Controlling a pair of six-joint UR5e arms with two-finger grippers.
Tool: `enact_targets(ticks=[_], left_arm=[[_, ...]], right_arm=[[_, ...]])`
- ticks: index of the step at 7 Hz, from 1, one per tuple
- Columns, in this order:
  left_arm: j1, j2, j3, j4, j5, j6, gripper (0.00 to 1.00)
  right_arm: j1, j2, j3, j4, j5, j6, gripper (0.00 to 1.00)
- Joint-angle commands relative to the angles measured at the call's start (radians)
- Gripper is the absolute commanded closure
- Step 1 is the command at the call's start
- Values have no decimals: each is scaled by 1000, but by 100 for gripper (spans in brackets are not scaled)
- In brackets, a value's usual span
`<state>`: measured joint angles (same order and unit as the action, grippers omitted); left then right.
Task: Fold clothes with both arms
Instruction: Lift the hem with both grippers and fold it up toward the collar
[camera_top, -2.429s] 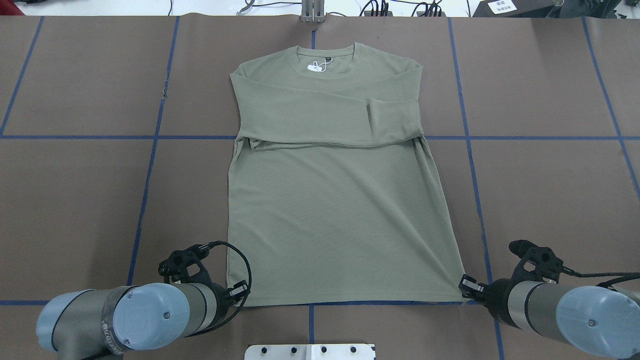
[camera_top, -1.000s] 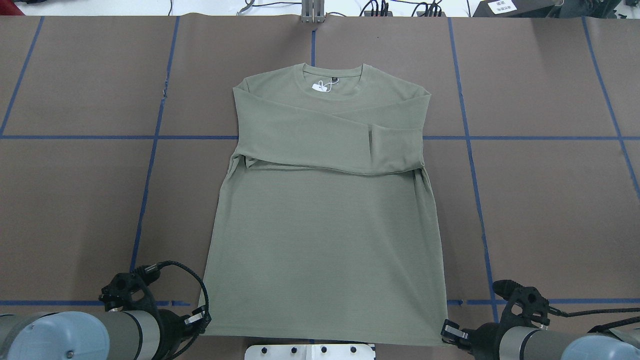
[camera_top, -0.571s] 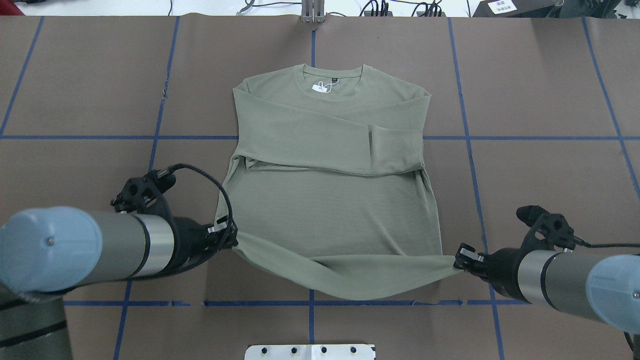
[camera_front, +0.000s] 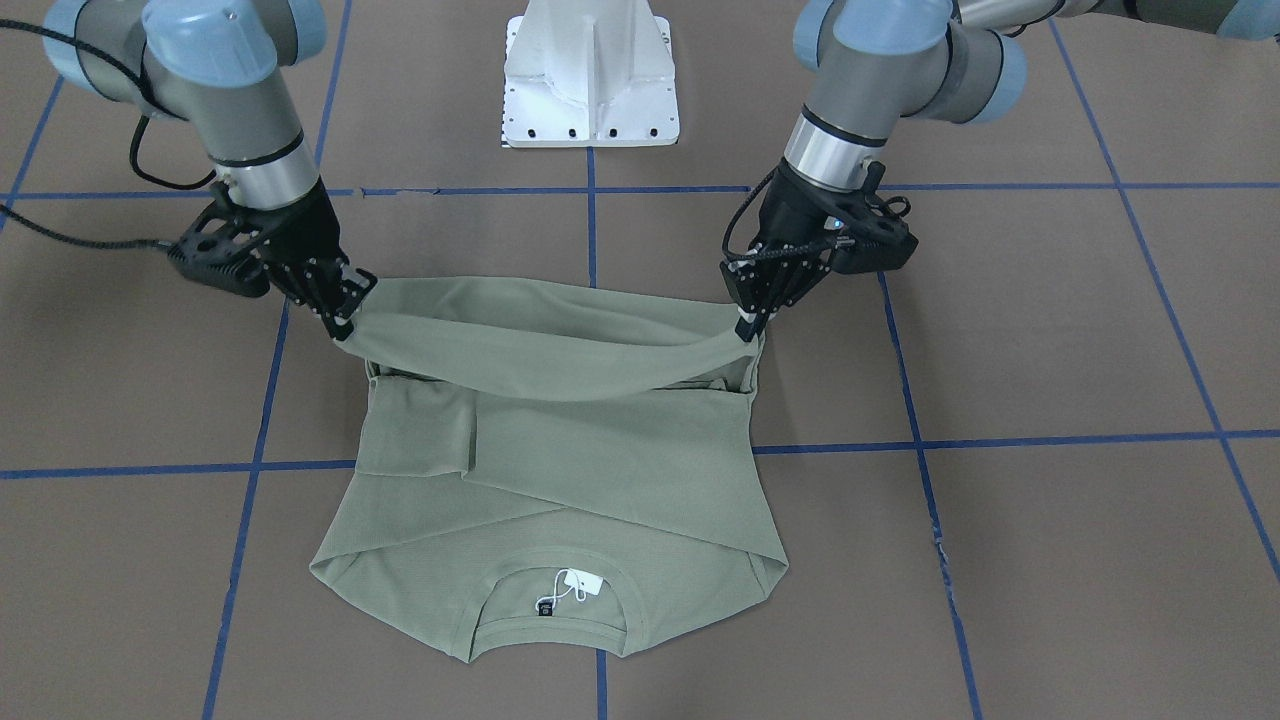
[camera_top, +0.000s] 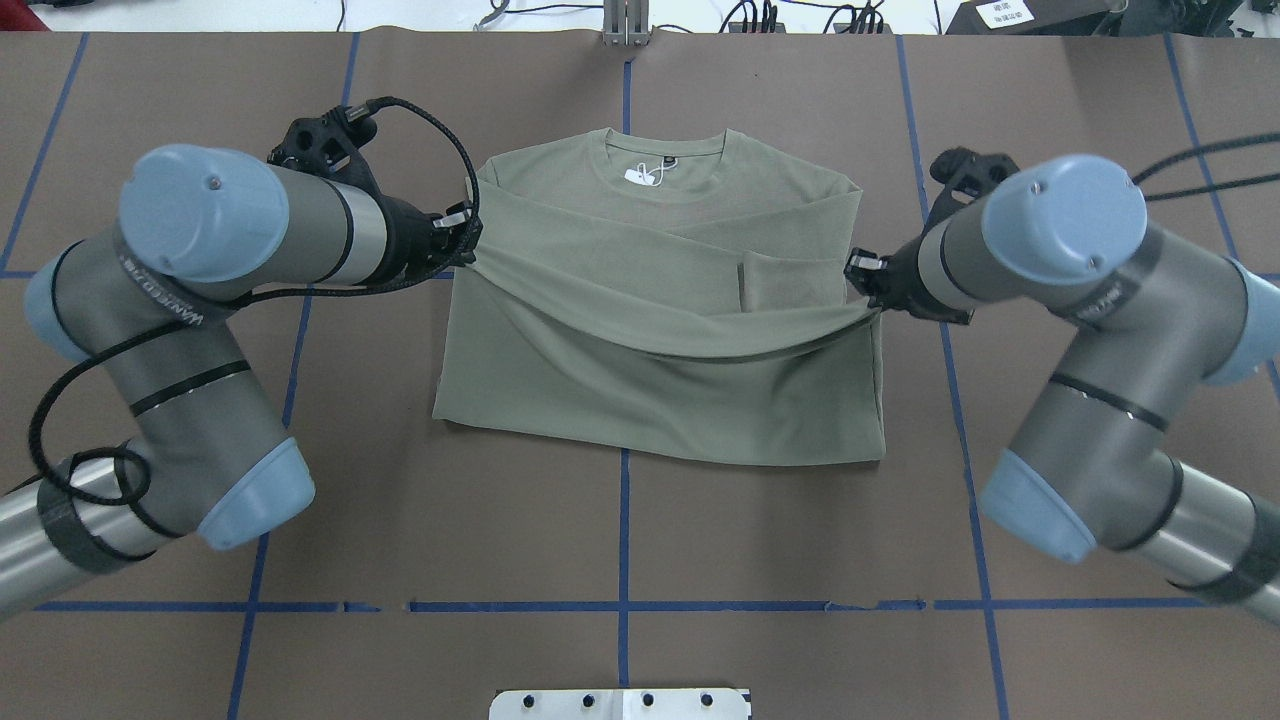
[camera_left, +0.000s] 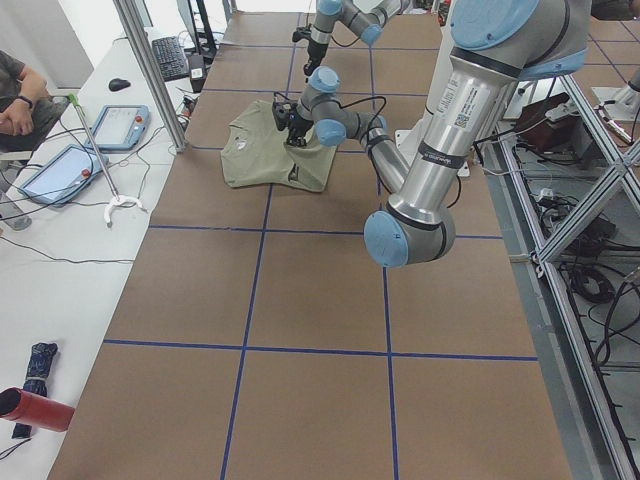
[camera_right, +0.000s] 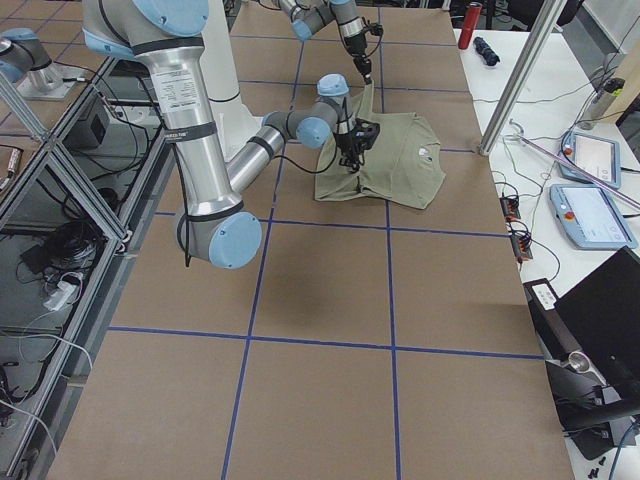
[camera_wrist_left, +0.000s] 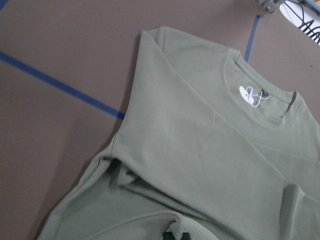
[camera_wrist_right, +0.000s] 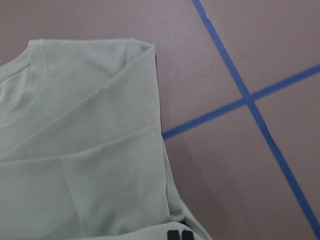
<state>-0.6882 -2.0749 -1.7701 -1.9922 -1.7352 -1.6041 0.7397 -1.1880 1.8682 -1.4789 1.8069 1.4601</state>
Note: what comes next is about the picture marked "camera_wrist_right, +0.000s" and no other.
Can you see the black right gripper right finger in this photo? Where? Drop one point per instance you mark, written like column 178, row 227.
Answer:
column 187, row 235

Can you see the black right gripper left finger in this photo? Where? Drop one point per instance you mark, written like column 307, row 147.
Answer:
column 172, row 234

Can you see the olive green long-sleeve shirt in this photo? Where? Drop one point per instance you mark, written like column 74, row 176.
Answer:
column 82, row 156

